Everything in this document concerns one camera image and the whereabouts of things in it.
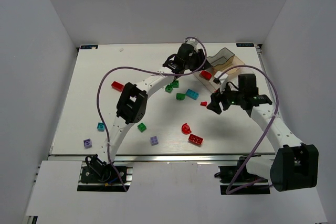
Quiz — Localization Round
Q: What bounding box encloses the cyan square lego upturned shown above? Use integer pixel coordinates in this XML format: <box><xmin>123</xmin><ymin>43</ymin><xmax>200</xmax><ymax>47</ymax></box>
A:
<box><xmin>97</xmin><ymin>122</ymin><xmax>105</xmax><ymax>132</ymax></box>

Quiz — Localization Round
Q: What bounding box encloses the blue label sticker right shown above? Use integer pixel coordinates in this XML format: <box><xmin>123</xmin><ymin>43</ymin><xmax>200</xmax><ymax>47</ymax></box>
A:
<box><xmin>236</xmin><ymin>43</ymin><xmax>255</xmax><ymax>47</ymax></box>

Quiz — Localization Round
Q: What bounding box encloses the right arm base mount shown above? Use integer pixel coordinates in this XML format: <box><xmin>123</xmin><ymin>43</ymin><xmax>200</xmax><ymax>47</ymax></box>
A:
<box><xmin>214</xmin><ymin>156</ymin><xmax>270</xmax><ymax>195</ymax></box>

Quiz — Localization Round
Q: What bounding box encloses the cyan 2x4 lego brick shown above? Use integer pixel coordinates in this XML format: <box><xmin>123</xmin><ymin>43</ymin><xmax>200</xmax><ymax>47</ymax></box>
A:
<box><xmin>185</xmin><ymin>89</ymin><xmax>199</xmax><ymax>100</ymax></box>

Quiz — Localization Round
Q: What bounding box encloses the green square lego upturned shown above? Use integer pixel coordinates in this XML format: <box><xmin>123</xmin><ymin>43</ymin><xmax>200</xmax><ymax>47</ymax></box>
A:
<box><xmin>170</xmin><ymin>80</ymin><xmax>179</xmax><ymax>88</ymax></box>

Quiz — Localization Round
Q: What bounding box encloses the red arch lego piece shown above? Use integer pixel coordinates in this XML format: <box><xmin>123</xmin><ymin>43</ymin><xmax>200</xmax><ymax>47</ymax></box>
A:
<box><xmin>181</xmin><ymin>123</ymin><xmax>192</xmax><ymax>134</ymax></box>

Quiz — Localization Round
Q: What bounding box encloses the clear compartment container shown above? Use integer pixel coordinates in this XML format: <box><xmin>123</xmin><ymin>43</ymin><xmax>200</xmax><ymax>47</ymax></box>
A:
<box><xmin>194</xmin><ymin>47</ymin><xmax>253</xmax><ymax>93</ymax></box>

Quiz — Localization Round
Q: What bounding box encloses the green studded lego cube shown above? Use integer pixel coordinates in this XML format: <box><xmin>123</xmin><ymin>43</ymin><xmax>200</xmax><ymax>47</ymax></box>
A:
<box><xmin>137</xmin><ymin>123</ymin><xmax>147</xmax><ymax>132</ymax></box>

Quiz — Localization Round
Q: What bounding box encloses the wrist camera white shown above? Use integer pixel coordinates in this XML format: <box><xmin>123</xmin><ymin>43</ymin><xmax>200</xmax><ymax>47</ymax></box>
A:
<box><xmin>185</xmin><ymin>37</ymin><xmax>200</xmax><ymax>51</ymax></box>
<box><xmin>213</xmin><ymin>71</ymin><xmax>228</xmax><ymax>84</ymax></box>

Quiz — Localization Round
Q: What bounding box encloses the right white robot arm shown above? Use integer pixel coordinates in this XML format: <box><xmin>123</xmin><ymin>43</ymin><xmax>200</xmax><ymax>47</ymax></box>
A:
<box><xmin>207</xmin><ymin>74</ymin><xmax>319</xmax><ymax>191</ymax></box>

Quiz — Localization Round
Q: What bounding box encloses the blue label sticker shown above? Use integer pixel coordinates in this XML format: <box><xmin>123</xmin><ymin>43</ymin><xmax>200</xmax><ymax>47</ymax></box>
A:
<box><xmin>80</xmin><ymin>45</ymin><xmax>98</xmax><ymax>50</ymax></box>
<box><xmin>236</xmin><ymin>43</ymin><xmax>255</xmax><ymax>47</ymax></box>

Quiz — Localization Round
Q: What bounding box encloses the red 2x3 lego brick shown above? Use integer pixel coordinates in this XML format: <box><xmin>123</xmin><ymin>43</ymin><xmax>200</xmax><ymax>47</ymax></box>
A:
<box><xmin>188</xmin><ymin>134</ymin><xmax>203</xmax><ymax>146</ymax></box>

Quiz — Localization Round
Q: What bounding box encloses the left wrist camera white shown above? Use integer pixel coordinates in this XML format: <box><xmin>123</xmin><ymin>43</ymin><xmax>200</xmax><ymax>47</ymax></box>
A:
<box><xmin>185</xmin><ymin>37</ymin><xmax>200</xmax><ymax>51</ymax></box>

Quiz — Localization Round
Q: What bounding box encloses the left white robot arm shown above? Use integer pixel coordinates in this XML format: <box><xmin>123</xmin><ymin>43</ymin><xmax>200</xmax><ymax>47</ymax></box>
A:
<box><xmin>96</xmin><ymin>37</ymin><xmax>207</xmax><ymax>165</ymax></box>

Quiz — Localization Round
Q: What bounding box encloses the green curved lego brick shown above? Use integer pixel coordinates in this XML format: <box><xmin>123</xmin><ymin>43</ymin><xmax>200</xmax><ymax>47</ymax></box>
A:
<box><xmin>176</xmin><ymin>93</ymin><xmax>186</xmax><ymax>101</ymax></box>

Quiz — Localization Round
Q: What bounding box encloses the aluminium table rail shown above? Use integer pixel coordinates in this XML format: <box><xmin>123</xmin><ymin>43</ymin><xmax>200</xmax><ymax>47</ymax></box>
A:
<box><xmin>48</xmin><ymin>154</ymin><xmax>275</xmax><ymax>163</ymax></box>

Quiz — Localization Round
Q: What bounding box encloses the purple studded lego cube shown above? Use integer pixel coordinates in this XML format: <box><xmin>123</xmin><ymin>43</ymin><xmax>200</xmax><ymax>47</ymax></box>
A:
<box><xmin>150</xmin><ymin>136</ymin><xmax>159</xmax><ymax>146</ymax></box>

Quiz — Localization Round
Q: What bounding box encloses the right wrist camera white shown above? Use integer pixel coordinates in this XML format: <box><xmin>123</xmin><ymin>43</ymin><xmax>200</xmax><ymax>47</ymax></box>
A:
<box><xmin>213</xmin><ymin>71</ymin><xmax>228</xmax><ymax>84</ymax></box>

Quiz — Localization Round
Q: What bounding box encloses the green small lego cube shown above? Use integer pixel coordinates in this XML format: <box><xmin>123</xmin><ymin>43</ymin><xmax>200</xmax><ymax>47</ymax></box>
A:
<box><xmin>165</xmin><ymin>84</ymin><xmax>173</xmax><ymax>93</ymax></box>

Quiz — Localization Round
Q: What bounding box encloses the red sloped lego brick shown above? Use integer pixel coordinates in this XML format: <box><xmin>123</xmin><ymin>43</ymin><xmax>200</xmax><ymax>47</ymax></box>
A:
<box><xmin>200</xmin><ymin>70</ymin><xmax>212</xmax><ymax>80</ymax></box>

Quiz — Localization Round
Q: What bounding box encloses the purple upturned lego cube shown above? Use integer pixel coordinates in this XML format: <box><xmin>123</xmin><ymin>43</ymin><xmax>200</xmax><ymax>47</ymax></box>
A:
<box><xmin>83</xmin><ymin>139</ymin><xmax>92</xmax><ymax>149</ymax></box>

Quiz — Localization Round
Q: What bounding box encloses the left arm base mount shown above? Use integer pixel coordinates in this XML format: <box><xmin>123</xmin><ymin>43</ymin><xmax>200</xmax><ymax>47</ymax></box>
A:
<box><xmin>77</xmin><ymin>154</ymin><xmax>131</xmax><ymax>193</ymax></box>

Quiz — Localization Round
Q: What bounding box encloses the red rectangular lego brick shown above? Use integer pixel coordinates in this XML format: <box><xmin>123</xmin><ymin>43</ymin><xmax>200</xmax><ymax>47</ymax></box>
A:
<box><xmin>111</xmin><ymin>81</ymin><xmax>124</xmax><ymax>92</ymax></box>

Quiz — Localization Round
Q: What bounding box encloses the blue label sticker left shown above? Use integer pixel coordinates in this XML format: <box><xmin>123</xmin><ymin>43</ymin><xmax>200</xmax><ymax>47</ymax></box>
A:
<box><xmin>80</xmin><ymin>45</ymin><xmax>98</xmax><ymax>50</ymax></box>

